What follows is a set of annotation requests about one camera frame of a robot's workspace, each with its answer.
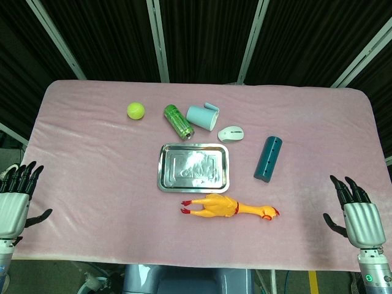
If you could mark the pink tablecloth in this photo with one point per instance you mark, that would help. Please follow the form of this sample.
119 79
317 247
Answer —
92 183

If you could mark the grey-blue robot torso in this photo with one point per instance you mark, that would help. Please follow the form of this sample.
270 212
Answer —
183 281

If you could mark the stainless steel tray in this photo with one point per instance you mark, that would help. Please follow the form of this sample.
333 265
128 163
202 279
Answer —
193 168

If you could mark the white frame post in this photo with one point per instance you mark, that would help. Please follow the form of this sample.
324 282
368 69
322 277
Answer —
389 160
12 134
157 39
252 39
361 58
55 39

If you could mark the white sneaker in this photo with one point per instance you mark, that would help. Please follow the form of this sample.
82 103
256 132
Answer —
13 167

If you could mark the light blue plastic cup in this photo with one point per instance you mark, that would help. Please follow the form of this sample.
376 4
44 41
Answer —
200 117

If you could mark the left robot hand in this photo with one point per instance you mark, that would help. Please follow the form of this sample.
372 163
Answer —
12 211

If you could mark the yellow-green tennis ball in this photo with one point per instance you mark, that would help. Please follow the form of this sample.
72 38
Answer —
136 111

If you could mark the yellow rubber chicken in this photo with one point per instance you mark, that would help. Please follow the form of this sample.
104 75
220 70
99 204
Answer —
217 207

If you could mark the green drink can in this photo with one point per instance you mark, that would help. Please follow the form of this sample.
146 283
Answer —
178 122

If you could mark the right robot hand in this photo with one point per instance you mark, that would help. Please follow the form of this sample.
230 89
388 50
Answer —
364 223

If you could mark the black curtain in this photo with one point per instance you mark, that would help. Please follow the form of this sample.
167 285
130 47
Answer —
208 36

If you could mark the white computer mouse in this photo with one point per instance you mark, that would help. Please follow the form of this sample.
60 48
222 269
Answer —
231 134

